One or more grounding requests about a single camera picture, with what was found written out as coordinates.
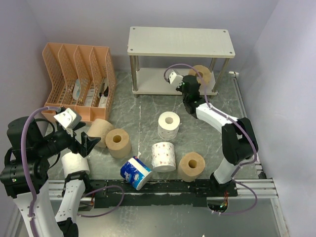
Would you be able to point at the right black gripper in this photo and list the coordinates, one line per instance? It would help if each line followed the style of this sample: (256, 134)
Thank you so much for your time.
(180, 88)

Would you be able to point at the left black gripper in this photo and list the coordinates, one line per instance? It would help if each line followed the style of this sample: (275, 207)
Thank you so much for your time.
(83, 146)

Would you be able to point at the brown roll sideways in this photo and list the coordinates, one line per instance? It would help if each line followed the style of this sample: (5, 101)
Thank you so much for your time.
(100, 128)

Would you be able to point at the brown roll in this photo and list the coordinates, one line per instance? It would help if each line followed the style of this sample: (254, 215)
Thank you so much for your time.
(203, 71)
(191, 166)
(118, 143)

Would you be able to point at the white dotted roll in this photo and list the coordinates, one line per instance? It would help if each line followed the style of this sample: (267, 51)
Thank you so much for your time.
(168, 125)
(163, 157)

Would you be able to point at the blue paper roll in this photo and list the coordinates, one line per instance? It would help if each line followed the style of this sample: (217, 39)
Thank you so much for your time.
(136, 173)

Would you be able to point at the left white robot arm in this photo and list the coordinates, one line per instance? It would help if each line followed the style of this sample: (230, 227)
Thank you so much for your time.
(25, 177)

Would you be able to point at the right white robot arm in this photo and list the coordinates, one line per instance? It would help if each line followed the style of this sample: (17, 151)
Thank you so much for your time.
(239, 143)

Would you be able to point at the white two-tier shelf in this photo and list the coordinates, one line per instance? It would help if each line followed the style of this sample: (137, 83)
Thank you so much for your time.
(175, 42)

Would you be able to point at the plain white paper roll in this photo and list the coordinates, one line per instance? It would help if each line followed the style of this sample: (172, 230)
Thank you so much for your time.
(73, 163)

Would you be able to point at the black tool in organizer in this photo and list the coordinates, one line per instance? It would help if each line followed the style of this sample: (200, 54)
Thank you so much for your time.
(104, 91)

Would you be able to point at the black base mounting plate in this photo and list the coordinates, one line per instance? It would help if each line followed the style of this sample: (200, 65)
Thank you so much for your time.
(160, 192)

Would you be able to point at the orange plastic file organizer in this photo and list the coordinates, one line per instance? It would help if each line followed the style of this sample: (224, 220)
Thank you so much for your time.
(77, 73)

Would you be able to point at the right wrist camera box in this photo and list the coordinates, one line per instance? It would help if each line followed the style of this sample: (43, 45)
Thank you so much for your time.
(175, 79)

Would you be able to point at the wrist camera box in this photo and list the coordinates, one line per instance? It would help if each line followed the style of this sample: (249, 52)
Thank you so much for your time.
(68, 119)
(175, 79)

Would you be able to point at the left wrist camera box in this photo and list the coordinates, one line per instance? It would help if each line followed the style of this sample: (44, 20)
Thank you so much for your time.
(68, 119)

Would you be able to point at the aluminium rail front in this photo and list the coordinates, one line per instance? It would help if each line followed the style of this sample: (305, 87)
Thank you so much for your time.
(262, 189)

